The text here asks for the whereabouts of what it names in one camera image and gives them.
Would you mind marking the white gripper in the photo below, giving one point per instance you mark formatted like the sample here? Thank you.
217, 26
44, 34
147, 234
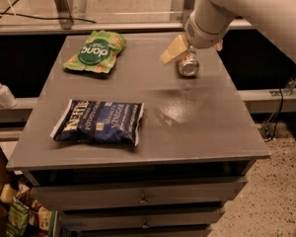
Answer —
203, 34

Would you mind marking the orange soda can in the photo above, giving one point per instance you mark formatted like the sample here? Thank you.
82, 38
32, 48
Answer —
188, 66

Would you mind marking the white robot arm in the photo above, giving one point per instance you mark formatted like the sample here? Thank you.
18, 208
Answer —
271, 211

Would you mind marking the green snack bag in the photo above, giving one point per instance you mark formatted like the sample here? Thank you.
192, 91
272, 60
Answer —
98, 54

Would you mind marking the dark blue chips bag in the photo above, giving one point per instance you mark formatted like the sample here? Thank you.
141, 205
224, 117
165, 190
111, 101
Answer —
99, 122

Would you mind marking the white pump bottle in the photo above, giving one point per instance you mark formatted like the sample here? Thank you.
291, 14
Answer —
7, 99

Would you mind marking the green snack package in box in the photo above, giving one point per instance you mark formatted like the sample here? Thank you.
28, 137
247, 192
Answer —
18, 219

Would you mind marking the metal horizontal rail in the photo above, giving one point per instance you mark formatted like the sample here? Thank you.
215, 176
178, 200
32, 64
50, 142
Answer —
81, 29

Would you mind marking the left metal bracket post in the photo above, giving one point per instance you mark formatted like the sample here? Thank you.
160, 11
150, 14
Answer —
64, 14

